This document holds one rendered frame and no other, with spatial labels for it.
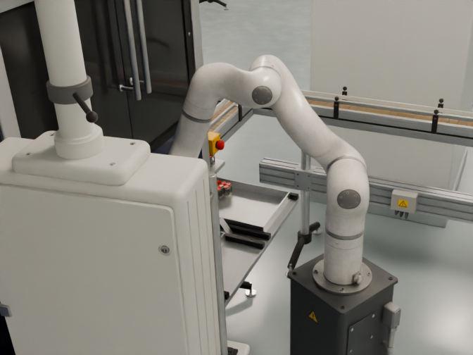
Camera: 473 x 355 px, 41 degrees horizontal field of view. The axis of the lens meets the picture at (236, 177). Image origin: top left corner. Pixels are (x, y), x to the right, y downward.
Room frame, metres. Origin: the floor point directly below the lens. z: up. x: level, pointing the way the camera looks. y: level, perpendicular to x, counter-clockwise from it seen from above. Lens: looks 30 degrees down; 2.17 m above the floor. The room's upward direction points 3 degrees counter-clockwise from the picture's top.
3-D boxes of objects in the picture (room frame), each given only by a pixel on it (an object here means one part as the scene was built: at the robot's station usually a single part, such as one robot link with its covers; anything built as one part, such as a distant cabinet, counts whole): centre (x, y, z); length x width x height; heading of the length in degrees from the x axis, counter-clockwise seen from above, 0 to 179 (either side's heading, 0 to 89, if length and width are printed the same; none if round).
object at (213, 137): (2.37, 0.10, 0.99); 0.08 x 0.07 x 0.07; 64
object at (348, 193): (1.60, -0.32, 1.16); 0.19 x 0.12 x 0.24; 172
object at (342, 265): (1.63, -0.33, 0.95); 0.19 x 0.19 x 0.18
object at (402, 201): (2.63, -0.81, 0.50); 0.12 x 0.05 x 0.09; 64
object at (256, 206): (2.04, 0.01, 0.90); 0.34 x 0.26 x 0.04; 64
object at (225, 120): (2.69, 0.11, 0.92); 0.69 x 0.16 x 0.16; 154
